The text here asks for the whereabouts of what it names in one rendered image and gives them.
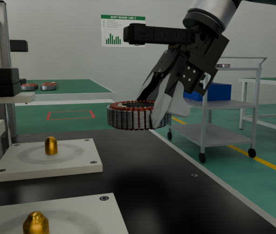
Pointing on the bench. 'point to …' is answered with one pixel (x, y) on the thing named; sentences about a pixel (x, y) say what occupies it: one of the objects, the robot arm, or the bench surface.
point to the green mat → (20, 114)
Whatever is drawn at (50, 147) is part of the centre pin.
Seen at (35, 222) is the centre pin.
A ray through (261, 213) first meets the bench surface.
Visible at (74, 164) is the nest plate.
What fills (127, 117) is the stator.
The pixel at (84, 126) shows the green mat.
